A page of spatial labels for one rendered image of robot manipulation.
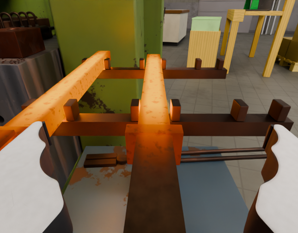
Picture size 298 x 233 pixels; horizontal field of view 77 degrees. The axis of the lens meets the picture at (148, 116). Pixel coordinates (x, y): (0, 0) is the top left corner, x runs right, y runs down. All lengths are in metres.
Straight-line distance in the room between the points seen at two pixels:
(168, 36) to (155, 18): 5.27
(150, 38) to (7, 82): 0.73
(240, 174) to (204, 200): 1.10
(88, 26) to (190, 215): 0.58
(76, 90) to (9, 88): 0.33
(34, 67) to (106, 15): 0.25
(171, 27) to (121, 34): 5.68
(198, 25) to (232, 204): 3.33
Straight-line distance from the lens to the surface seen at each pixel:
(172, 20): 6.28
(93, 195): 0.47
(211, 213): 0.45
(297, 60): 4.54
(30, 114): 0.22
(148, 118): 0.18
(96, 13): 0.65
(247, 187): 1.48
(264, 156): 0.61
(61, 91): 0.26
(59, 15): 0.69
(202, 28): 3.62
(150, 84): 0.26
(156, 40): 1.08
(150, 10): 1.07
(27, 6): 1.13
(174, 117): 0.21
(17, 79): 0.56
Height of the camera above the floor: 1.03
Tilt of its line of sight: 30 degrees down
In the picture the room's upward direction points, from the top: straight up
